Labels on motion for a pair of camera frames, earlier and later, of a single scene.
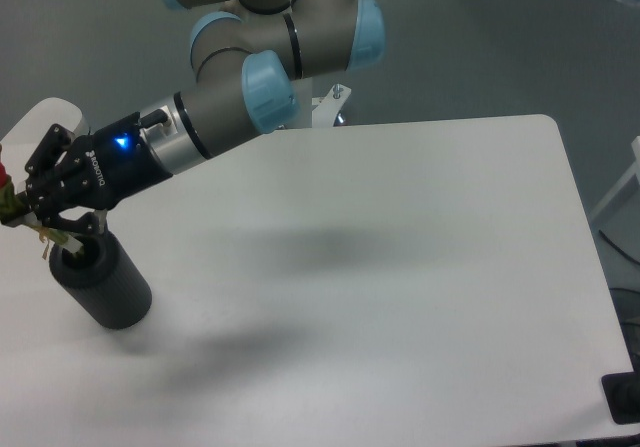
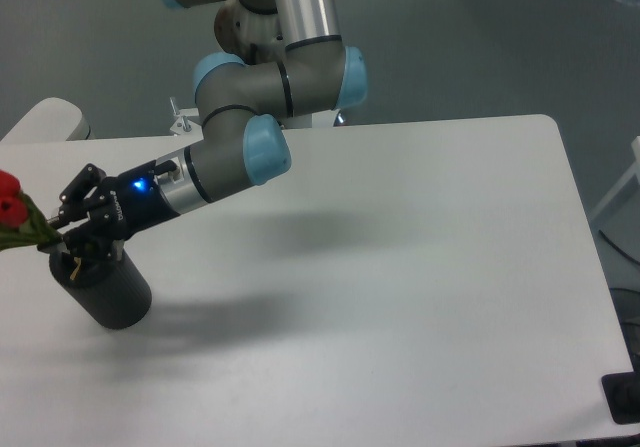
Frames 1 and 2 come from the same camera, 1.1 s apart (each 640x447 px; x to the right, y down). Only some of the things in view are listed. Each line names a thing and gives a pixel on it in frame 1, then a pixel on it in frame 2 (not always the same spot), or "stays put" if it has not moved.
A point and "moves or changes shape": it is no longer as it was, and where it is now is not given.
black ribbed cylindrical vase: (103, 280) stays put
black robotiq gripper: (103, 169) → (134, 202)
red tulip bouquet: (15, 211) moves or changes shape
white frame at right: (636, 171) stays put
